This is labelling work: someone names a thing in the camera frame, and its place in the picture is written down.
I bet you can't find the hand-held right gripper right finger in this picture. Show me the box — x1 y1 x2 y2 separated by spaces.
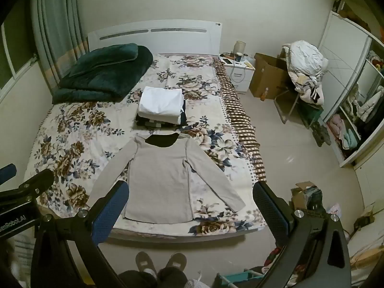
252 181 352 288

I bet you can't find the dark green folded blanket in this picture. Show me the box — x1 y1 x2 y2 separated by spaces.
52 43 154 105

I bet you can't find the folding chair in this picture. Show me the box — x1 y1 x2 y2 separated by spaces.
274 90 324 129

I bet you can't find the grey-green curtain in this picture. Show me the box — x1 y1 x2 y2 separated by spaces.
30 0 85 87

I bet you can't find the window frame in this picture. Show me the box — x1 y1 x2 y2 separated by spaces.
0 21 38 93

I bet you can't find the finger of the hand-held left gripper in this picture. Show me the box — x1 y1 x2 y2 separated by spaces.
0 164 17 180
0 168 55 200

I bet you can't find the pile of clothes on chair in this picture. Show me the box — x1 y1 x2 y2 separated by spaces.
281 40 330 106

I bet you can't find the stack of clothes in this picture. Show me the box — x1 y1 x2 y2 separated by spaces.
134 86 187 127

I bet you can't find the white bed headboard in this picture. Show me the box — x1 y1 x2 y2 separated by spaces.
87 20 223 57

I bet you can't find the white wardrobe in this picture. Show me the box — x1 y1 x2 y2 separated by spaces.
318 10 384 168

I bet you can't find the bed with floral sheet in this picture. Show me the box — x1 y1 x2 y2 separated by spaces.
23 53 267 237

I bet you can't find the white bedside table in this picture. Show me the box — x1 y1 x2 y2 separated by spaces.
219 54 256 93

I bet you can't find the small open cardboard box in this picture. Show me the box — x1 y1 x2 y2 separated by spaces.
290 181 323 213

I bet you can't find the grey long-sleeve shirt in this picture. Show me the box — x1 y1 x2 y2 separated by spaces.
89 133 246 224

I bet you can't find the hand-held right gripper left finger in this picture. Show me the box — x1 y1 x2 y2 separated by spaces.
30 180 130 288

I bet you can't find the teal plastic rack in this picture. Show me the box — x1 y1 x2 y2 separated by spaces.
215 268 266 288

